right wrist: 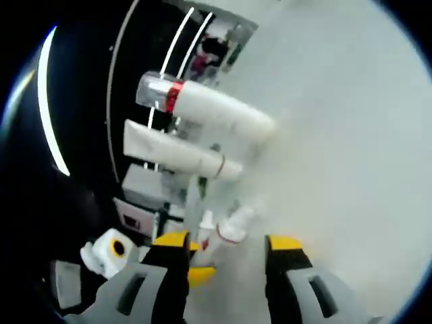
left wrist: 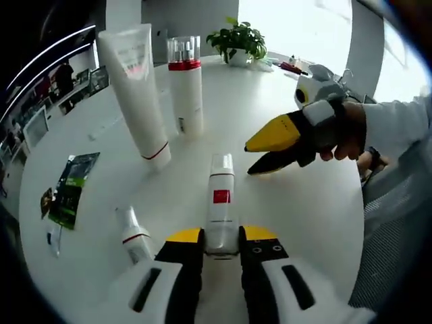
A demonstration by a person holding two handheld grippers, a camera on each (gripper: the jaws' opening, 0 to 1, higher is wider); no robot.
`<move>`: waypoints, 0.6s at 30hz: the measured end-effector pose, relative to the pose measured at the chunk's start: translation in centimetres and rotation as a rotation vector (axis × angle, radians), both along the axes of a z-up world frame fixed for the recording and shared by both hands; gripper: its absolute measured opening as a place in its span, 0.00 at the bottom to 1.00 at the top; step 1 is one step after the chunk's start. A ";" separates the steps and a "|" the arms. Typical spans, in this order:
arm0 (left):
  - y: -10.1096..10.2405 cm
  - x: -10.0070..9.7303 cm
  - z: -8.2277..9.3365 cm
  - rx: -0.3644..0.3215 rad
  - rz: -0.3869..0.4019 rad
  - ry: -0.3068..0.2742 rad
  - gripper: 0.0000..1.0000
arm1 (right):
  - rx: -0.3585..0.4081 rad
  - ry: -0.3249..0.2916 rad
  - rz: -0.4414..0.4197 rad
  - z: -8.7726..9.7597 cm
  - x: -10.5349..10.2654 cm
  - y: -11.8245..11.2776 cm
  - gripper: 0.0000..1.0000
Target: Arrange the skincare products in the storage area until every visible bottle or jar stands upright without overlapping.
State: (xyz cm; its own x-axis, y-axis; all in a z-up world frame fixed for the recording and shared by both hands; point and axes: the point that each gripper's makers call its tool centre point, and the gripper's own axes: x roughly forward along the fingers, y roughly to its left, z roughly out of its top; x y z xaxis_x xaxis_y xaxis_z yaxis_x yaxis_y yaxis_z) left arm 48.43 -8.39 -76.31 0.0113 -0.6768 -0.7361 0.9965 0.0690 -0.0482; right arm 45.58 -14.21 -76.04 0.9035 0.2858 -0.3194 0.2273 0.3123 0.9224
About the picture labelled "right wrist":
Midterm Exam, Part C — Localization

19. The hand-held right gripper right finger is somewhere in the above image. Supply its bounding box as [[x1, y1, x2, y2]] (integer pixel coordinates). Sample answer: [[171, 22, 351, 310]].
[[265, 234, 382, 324]]

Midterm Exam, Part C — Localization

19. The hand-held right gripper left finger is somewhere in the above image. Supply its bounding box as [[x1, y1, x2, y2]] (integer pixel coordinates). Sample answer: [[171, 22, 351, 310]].
[[63, 231, 192, 324]]

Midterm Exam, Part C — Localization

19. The slim white skincare tube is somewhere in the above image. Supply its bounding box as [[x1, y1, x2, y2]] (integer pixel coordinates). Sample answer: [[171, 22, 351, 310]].
[[215, 205, 254, 244]]

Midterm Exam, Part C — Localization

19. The large white skincare tube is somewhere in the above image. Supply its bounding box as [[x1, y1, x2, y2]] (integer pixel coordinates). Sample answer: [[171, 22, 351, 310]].
[[123, 119, 244, 182]]

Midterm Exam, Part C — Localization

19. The red collar skincare pump bottle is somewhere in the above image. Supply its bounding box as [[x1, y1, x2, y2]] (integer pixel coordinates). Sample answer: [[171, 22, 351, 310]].
[[136, 70, 278, 146]]

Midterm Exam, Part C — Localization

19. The large display screen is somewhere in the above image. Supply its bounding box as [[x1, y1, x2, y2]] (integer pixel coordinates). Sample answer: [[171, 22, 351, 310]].
[[114, 198, 161, 237]]

